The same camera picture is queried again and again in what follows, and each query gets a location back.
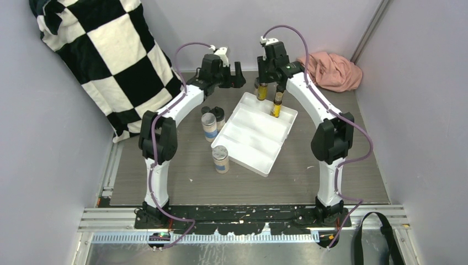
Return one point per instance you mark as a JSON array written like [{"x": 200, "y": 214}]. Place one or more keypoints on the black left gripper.
[{"x": 236, "y": 81}]

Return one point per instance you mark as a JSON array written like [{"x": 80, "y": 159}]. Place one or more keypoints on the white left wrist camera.
[{"x": 222, "y": 53}]

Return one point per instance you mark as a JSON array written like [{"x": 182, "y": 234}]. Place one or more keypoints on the black white checkered blanket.
[{"x": 108, "y": 47}]

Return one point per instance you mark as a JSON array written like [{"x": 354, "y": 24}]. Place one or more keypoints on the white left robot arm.
[{"x": 158, "y": 137}]

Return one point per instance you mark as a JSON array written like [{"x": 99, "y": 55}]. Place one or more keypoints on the white divided plastic tray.
[{"x": 252, "y": 136}]

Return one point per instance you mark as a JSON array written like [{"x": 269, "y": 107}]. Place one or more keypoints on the pink cloth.
[{"x": 331, "y": 71}]

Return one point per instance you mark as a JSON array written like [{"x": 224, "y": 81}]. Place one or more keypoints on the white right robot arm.
[{"x": 333, "y": 137}]

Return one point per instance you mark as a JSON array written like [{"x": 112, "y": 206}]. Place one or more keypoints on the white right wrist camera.
[{"x": 267, "y": 41}]

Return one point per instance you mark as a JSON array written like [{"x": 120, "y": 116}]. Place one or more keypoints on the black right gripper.
[{"x": 263, "y": 78}]

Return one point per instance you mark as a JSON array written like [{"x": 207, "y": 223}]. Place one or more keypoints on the blue-label silver-top shaker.
[{"x": 221, "y": 159}]

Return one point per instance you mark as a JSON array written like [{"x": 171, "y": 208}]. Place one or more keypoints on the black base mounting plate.
[{"x": 237, "y": 219}]

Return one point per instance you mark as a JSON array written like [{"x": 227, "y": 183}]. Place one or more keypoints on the gold-cap yellow sauce bottle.
[{"x": 261, "y": 91}]

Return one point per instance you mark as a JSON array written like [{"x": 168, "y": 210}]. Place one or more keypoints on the blue-label shaker near arm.
[{"x": 209, "y": 124}]

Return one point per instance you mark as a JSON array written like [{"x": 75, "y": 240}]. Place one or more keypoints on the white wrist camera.
[
  {"x": 222, "y": 53},
  {"x": 267, "y": 41}
]

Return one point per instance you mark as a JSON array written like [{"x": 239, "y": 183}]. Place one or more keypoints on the black-lid knob grinder jar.
[{"x": 205, "y": 110}]

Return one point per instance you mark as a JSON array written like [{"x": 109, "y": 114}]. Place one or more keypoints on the yellow-label sauce bottle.
[{"x": 277, "y": 103}]

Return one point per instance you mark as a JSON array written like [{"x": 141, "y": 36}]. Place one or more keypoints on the aluminium frame rail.
[{"x": 108, "y": 235}]

